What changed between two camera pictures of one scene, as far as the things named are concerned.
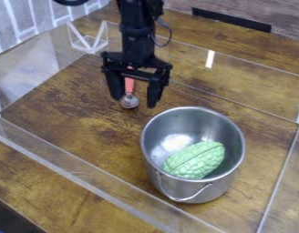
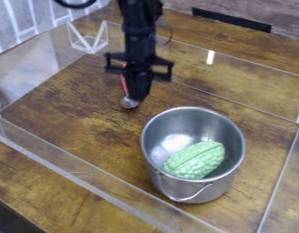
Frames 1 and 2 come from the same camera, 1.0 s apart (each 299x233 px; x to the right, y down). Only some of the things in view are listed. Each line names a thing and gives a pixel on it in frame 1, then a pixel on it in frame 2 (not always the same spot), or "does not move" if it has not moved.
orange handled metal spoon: [129, 100] does not move
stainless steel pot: [194, 147] does not move
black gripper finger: [155, 90] to [143, 81]
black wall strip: [232, 20] does not move
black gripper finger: [117, 85] to [131, 85]
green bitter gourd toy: [196, 161] does not move
